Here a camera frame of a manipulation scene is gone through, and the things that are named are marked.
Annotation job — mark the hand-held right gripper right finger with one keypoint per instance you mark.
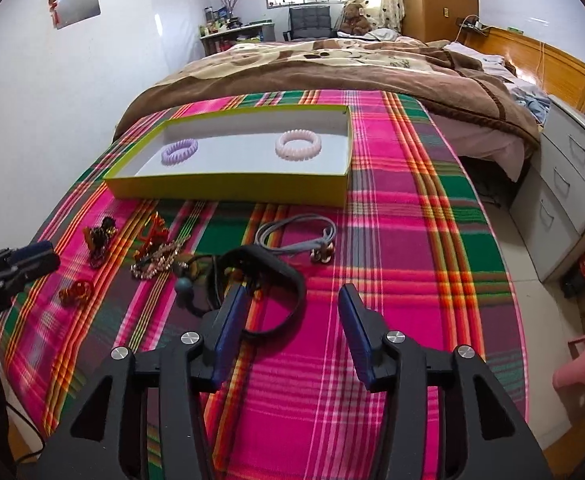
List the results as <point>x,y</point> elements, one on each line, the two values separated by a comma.
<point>355,325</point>

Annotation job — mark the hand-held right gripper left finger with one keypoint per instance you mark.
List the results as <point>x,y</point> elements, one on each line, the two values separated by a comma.
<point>230,321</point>

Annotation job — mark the black wristband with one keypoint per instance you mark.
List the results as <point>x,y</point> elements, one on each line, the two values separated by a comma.
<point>292,277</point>

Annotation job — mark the red hair claw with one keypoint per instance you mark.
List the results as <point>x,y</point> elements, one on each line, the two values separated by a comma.
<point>153,232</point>

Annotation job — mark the yellow-green cardboard box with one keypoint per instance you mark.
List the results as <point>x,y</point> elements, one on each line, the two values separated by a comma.
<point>252,175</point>

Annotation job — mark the pink green plaid blanket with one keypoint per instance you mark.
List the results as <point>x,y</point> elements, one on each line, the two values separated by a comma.
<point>412,270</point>

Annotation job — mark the grey drawer cabinet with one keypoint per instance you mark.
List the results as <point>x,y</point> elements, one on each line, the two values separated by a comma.
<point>562,185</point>

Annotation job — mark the brown printed blanket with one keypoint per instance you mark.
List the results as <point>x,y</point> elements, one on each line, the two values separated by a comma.
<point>322,72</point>

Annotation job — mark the blue clothing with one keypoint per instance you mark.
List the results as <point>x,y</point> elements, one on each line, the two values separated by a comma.
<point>529,102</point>

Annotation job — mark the cluttered desk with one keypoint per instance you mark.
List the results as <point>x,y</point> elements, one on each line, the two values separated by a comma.
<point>232,35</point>

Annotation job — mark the white pillow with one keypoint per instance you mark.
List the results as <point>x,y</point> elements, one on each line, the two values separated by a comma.
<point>477,57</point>

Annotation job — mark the brown teddy bear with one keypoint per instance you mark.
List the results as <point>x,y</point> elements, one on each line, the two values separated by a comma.
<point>355,20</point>

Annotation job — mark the dark grey chair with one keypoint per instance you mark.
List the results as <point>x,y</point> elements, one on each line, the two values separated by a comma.
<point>310,22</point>

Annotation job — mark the wooden headboard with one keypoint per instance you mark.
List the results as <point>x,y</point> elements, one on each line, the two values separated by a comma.
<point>547,62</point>

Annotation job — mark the wooden wardrobe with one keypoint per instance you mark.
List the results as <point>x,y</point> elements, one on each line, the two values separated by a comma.
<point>437,0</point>

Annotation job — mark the shiny wall poster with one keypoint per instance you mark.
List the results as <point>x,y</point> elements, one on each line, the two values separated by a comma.
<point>75,2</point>

